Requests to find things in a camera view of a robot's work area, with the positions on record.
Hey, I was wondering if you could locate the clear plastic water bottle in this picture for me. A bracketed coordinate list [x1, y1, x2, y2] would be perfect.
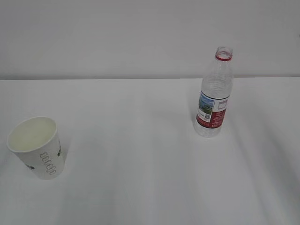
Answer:
[194, 46, 233, 138]

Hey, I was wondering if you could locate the white paper cup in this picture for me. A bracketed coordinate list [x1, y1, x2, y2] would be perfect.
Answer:
[7, 117, 64, 180]

